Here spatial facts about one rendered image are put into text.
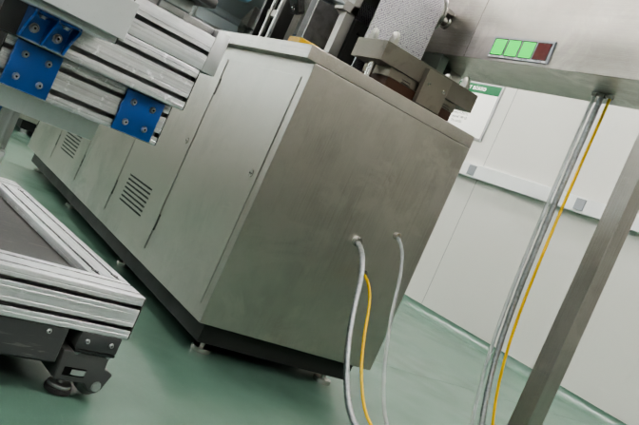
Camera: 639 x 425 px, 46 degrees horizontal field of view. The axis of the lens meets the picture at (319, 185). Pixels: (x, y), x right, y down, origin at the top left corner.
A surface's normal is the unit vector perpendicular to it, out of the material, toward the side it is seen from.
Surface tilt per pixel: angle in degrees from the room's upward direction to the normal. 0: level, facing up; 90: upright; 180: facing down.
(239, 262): 90
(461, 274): 90
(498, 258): 90
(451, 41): 90
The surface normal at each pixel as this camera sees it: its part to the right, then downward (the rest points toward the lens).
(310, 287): 0.50, 0.23
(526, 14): -0.76, -0.34
